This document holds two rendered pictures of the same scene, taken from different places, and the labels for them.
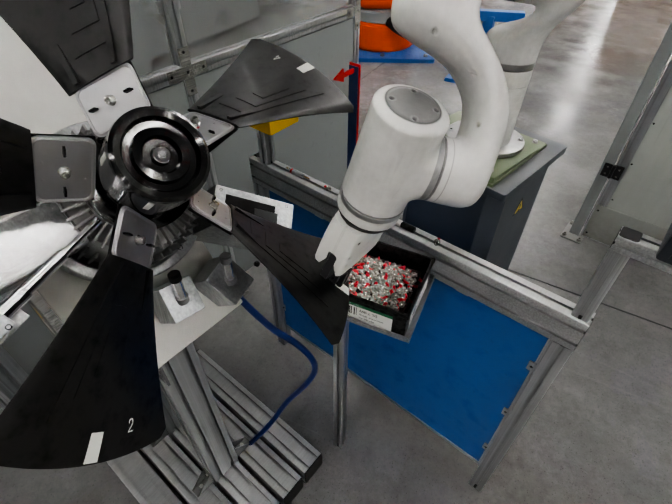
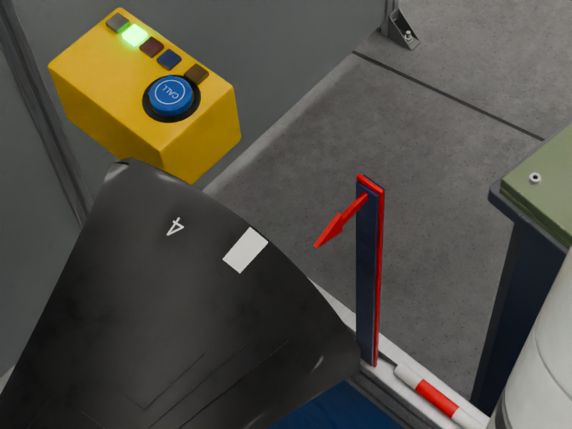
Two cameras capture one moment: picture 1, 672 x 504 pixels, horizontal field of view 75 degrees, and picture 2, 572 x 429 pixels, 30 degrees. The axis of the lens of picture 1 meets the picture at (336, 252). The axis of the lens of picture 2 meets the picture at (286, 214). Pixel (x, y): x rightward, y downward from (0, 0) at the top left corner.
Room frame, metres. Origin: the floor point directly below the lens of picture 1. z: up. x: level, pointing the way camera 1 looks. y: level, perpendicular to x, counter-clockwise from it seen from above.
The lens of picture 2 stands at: (0.40, -0.03, 1.87)
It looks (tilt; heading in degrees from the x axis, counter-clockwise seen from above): 59 degrees down; 8
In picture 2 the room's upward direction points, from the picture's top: 6 degrees counter-clockwise
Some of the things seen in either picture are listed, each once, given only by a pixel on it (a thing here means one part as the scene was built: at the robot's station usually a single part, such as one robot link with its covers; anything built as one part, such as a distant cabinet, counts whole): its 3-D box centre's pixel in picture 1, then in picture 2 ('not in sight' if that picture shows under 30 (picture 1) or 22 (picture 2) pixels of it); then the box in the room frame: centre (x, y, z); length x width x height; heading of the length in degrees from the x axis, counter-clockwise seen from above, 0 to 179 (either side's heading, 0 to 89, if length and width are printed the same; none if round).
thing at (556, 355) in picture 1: (510, 428); not in sight; (0.50, -0.45, 0.39); 0.04 x 0.04 x 0.78; 51
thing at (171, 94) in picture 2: not in sight; (170, 96); (1.00, 0.15, 1.08); 0.04 x 0.04 x 0.02
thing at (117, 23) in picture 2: not in sight; (117, 23); (1.09, 0.21, 1.08); 0.02 x 0.02 x 0.01; 51
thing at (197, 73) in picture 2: not in sight; (196, 74); (1.02, 0.13, 1.08); 0.02 x 0.02 x 0.01; 51
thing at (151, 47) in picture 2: not in sight; (151, 47); (1.06, 0.17, 1.08); 0.02 x 0.02 x 0.01; 51
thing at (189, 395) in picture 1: (196, 408); not in sight; (0.52, 0.35, 0.46); 0.09 x 0.05 x 0.91; 141
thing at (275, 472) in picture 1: (206, 451); not in sight; (0.58, 0.43, 0.04); 0.62 x 0.45 x 0.08; 51
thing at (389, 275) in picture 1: (370, 283); not in sight; (0.60, -0.07, 0.84); 0.19 x 0.14 x 0.05; 64
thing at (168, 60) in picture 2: not in sight; (168, 60); (1.04, 0.16, 1.08); 0.02 x 0.02 x 0.01; 51
